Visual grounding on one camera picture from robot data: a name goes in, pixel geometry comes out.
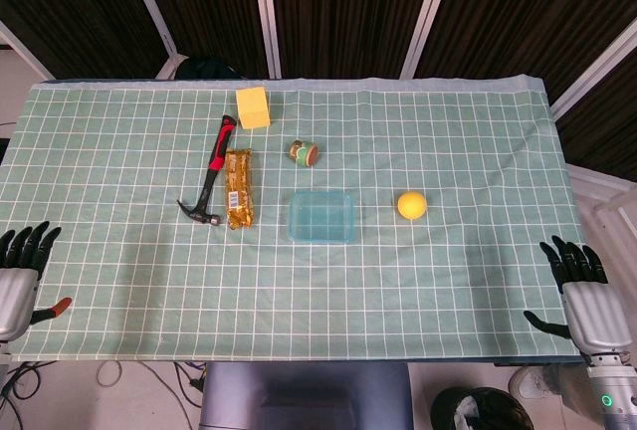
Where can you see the white shoe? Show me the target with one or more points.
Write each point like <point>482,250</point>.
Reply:
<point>525,382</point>

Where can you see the yellow foam cube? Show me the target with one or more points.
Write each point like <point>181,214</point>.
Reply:
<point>254,106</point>

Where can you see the clear plastic container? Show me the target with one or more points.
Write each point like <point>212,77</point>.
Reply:
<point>323,240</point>

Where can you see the red black claw hammer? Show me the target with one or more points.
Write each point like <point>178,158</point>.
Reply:
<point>219,156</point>

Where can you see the yellow ball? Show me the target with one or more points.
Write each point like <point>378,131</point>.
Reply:
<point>412,206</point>

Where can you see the black bag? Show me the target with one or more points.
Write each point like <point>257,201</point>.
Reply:
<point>206,69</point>

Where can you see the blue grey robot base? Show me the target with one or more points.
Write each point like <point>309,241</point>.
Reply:
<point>303,395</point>

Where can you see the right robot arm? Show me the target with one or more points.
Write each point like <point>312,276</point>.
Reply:
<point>614,390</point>

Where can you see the green checked tablecloth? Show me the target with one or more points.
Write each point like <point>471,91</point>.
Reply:
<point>149,276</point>

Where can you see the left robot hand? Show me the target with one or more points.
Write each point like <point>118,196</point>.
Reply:
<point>17,295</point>

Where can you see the small green brown cup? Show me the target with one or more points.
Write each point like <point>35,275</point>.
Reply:
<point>303,152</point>

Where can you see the blue container lid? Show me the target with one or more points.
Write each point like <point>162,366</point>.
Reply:
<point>323,216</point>

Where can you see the gold foil snack package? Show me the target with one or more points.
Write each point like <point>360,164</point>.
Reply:
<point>240,186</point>

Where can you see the white partition frame post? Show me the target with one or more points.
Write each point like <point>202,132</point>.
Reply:
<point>431,7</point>
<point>264,2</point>
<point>149,2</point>
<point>25,52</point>
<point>597,69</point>

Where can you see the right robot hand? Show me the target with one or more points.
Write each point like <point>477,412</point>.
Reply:
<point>594,315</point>

